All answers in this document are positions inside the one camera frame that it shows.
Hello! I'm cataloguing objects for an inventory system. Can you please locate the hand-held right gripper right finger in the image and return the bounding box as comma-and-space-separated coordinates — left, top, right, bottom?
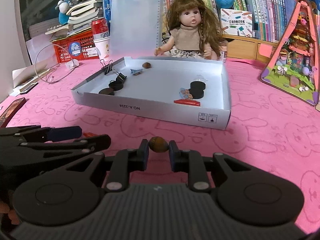
169, 140, 247, 193

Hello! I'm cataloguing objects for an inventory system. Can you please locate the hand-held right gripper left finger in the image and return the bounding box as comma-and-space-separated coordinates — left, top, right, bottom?
67, 139, 150, 193

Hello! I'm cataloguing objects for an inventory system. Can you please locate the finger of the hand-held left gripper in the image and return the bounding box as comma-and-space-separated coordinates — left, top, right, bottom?
0, 125, 83, 143
15, 134, 112, 157

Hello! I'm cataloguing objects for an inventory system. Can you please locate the small black cap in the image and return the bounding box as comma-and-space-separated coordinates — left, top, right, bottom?
109, 80, 124, 91

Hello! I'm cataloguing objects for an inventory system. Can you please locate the oval blue bear hair clip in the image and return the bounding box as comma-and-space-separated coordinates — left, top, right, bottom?
179, 87, 193, 100

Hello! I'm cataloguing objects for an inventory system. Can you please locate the black binder clip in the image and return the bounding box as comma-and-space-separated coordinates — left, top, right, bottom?
112, 71, 127, 82
100, 59, 113, 75

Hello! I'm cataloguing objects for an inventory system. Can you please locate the grey cardboard box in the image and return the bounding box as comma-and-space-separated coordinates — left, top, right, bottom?
71, 56, 232, 130

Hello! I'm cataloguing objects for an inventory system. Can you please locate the dark flat device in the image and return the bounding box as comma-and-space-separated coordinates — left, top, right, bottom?
19, 82, 39, 95

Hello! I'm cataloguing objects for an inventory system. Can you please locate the dark brown framed board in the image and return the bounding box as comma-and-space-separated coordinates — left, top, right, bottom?
0, 97, 27, 128

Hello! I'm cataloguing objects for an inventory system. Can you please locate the red plastic basket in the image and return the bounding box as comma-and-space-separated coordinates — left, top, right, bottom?
50, 27, 99, 63

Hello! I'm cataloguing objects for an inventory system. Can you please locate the white paper cup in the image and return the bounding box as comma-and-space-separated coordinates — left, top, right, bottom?
94, 36, 111, 60

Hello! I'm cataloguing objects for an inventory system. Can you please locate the red soda can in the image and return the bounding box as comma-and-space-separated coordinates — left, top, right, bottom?
91, 17, 110, 40

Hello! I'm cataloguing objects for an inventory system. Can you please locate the small jar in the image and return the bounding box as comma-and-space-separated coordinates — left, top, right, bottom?
219, 40, 228, 62

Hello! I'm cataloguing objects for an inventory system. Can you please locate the black miniature bicycle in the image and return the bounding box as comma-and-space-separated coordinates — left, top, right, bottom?
161, 32, 173, 48

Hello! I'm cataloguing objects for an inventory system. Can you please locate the blue and white plush toy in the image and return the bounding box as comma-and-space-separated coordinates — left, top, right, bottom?
56, 0, 74, 25

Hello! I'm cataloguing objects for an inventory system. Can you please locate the long-haired baby doll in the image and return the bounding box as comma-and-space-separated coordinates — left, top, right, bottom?
154, 0, 224, 60

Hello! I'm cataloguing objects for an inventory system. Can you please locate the pile of loose books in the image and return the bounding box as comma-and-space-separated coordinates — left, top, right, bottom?
45, 0, 113, 42

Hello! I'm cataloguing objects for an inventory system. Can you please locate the translucent clipboard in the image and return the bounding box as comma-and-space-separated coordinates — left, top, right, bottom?
109, 0, 165, 61

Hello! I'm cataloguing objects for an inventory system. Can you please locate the wooden drawer organiser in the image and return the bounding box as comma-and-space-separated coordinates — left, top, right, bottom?
222, 34, 279, 63

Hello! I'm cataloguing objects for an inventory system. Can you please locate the pink sticky note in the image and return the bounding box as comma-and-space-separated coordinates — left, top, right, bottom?
259, 44, 273, 60

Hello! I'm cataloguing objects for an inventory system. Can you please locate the white pencil-print box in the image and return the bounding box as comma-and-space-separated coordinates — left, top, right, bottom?
220, 8, 253, 38

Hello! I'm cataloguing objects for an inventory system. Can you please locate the triangular pink dollhouse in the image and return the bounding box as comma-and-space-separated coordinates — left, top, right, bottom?
260, 0, 320, 107

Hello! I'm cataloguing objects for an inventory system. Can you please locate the row of shelved books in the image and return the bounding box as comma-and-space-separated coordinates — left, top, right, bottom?
164, 0, 320, 43

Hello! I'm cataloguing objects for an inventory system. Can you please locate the white cable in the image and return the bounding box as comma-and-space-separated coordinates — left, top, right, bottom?
34, 42, 75, 84

